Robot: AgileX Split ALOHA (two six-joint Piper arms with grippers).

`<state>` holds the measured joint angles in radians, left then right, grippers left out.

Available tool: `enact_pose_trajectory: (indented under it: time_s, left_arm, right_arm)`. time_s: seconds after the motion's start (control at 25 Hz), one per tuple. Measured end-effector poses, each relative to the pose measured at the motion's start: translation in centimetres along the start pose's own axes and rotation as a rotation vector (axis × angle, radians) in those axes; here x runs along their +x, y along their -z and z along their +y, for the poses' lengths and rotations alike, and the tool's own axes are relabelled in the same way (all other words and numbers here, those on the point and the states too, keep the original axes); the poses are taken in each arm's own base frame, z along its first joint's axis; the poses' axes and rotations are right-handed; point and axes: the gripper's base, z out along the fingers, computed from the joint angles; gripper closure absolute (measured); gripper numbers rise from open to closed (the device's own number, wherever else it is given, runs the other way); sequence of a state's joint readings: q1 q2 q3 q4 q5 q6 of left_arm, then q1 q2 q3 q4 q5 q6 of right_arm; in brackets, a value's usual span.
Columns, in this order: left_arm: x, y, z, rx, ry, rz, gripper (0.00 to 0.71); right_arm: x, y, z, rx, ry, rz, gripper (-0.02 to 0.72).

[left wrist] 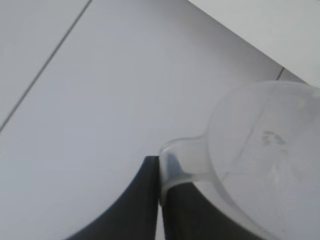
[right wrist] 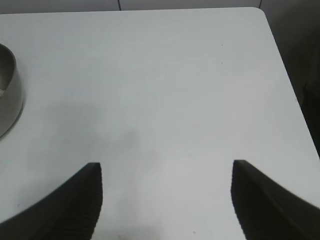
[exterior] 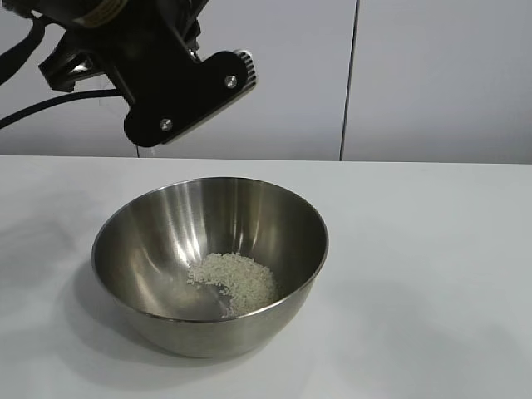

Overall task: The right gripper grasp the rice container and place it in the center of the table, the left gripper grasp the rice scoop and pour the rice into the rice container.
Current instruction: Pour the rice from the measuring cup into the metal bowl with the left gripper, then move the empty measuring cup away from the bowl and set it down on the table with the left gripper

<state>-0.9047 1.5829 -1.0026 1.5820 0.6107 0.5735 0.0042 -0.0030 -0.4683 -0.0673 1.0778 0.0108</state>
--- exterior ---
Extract stainless steel mixing bowl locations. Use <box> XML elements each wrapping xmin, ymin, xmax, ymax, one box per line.
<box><xmin>90</xmin><ymin>176</ymin><xmax>331</xmax><ymax>360</ymax></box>

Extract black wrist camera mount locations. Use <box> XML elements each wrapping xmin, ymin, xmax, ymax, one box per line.
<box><xmin>123</xmin><ymin>48</ymin><xmax>260</xmax><ymax>149</ymax></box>

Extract black cable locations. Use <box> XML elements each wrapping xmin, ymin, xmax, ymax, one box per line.
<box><xmin>0</xmin><ymin>87</ymin><xmax>122</xmax><ymax>131</ymax></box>
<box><xmin>0</xmin><ymin>16</ymin><xmax>47</xmax><ymax>85</ymax></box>

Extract white rice grains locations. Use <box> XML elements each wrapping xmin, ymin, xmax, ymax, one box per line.
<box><xmin>185</xmin><ymin>251</ymin><xmax>279</xmax><ymax>321</ymax></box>

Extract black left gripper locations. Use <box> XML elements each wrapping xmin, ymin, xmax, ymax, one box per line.
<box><xmin>38</xmin><ymin>0</ymin><xmax>205</xmax><ymax>105</ymax></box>

